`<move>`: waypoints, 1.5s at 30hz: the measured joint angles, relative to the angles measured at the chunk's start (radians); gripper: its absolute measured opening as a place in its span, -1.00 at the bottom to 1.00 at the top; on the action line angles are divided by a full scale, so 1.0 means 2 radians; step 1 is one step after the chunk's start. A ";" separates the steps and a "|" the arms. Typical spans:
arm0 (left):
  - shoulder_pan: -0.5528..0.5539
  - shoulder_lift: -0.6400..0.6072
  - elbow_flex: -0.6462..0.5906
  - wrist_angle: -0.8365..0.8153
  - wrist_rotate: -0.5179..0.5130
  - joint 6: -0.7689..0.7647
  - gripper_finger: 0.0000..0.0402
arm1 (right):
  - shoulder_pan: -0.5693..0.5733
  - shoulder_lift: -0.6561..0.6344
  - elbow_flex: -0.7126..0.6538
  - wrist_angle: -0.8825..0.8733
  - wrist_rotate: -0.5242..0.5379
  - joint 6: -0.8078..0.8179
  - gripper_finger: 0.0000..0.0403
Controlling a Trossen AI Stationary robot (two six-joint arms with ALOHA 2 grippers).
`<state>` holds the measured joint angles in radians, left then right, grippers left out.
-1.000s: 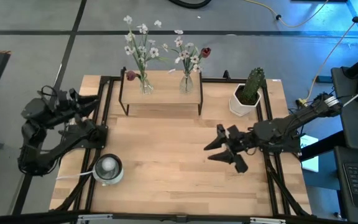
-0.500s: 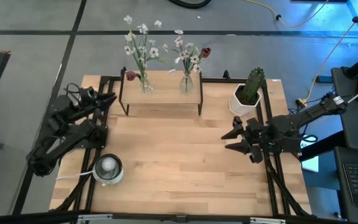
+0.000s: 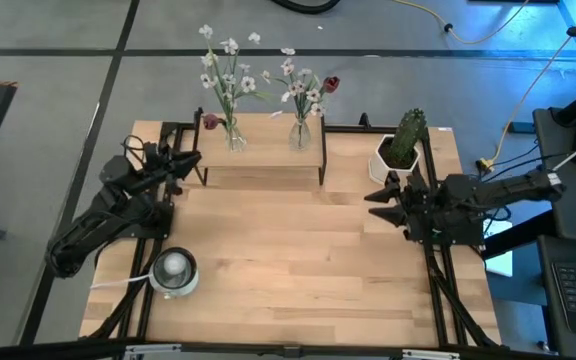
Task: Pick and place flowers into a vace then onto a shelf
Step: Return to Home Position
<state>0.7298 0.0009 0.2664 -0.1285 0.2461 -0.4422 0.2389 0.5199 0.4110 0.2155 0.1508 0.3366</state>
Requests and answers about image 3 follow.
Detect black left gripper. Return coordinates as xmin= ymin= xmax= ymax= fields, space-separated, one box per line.
xmin=122 ymin=134 xmax=203 ymax=196

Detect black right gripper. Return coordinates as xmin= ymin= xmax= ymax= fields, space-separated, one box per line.
xmin=364 ymin=171 xmax=445 ymax=242

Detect red artificial tulip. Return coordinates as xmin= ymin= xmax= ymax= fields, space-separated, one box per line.
xmin=201 ymin=112 xmax=234 ymax=132
xmin=312 ymin=75 xmax=342 ymax=109

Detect twisted clear glass vase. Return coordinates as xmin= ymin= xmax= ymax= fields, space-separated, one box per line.
xmin=223 ymin=117 xmax=248 ymax=154

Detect white artificial flower sprig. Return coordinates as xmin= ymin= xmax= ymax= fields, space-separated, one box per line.
xmin=197 ymin=23 xmax=275 ymax=146
xmin=261 ymin=47 xmax=327 ymax=146

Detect wooden shelf with black legs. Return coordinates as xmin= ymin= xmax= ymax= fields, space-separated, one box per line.
xmin=192 ymin=106 xmax=328 ymax=187

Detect white planter pot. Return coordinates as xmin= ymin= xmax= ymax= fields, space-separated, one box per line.
xmin=367 ymin=133 xmax=422 ymax=187

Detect round white dome device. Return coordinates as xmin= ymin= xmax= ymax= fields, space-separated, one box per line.
xmin=148 ymin=246 xmax=200 ymax=300

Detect white paper sheet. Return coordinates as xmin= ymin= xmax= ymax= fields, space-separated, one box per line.
xmin=481 ymin=215 xmax=514 ymax=278

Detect dark floor power strip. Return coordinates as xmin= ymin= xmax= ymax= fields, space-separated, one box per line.
xmin=506 ymin=121 xmax=537 ymax=135

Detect black side desk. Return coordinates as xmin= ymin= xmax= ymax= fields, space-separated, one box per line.
xmin=532 ymin=89 xmax=576 ymax=360

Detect black table edge bar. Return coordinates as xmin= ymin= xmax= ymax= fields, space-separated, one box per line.
xmin=0 ymin=338 xmax=576 ymax=360

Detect black aluminium frame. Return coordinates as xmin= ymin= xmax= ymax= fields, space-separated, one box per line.
xmin=325 ymin=112 xmax=502 ymax=349
xmin=87 ymin=107 xmax=204 ymax=346

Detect thin white cable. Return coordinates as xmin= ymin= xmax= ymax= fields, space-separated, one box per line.
xmin=89 ymin=272 xmax=154 ymax=292

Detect yellow floor cable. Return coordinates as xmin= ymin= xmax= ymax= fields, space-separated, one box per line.
xmin=392 ymin=0 xmax=530 ymax=46

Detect beige floor cable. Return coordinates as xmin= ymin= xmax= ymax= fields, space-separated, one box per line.
xmin=487 ymin=0 xmax=576 ymax=164

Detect thick black hose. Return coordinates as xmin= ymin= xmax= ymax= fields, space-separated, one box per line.
xmin=271 ymin=0 xmax=342 ymax=15

